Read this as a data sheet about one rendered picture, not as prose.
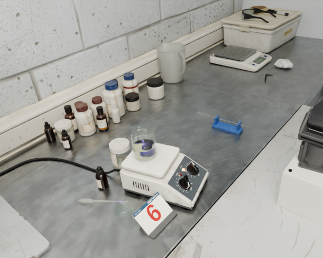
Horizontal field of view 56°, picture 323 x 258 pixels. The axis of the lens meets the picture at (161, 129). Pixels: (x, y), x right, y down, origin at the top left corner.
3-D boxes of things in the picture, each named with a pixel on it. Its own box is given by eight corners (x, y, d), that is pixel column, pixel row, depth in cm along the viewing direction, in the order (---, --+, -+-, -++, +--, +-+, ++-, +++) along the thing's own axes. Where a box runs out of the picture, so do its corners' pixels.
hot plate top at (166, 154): (181, 150, 82) (181, 147, 81) (162, 178, 73) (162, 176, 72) (141, 142, 86) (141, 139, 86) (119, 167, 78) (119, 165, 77)
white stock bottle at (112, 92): (121, 107, 121) (116, 77, 114) (128, 114, 116) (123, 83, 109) (104, 112, 119) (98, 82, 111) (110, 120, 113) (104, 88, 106)
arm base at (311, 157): (332, 158, 71) (339, 137, 67) (328, 175, 66) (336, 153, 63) (301, 150, 74) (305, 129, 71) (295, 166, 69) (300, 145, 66)
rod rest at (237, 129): (243, 130, 102) (243, 121, 100) (239, 135, 99) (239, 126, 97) (216, 122, 107) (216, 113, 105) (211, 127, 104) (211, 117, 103)
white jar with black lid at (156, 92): (165, 99, 124) (164, 83, 120) (148, 101, 124) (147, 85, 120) (163, 91, 130) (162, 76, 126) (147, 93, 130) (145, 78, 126)
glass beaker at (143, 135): (134, 165, 77) (129, 137, 72) (133, 150, 82) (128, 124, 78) (161, 162, 77) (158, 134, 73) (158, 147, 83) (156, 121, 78)
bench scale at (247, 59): (255, 73, 139) (256, 63, 137) (207, 63, 154) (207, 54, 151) (273, 60, 151) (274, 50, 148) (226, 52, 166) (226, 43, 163)
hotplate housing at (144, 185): (208, 177, 83) (209, 154, 79) (192, 212, 74) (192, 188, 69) (138, 160, 92) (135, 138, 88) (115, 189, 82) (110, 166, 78)
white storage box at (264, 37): (299, 36, 178) (303, 11, 170) (268, 55, 156) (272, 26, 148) (251, 29, 196) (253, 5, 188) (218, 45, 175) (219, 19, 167)
